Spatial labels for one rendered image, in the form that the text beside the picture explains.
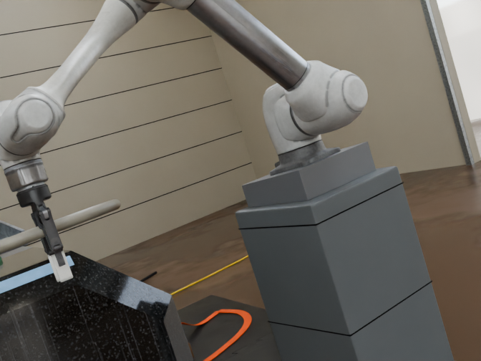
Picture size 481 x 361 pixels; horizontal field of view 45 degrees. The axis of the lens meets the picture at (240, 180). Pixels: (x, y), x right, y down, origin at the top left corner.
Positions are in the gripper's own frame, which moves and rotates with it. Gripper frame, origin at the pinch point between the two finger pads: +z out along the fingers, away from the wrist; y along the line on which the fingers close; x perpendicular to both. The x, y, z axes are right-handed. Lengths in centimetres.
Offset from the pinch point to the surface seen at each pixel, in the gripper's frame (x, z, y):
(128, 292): -20.6, 16.4, 29.7
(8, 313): 12.7, 8.0, 25.3
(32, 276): 3.2, 1.3, 30.7
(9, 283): 9.5, 0.8, 31.0
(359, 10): -444, -125, 335
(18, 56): -130, -225, 581
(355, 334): -70, 49, -5
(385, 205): -97, 19, -5
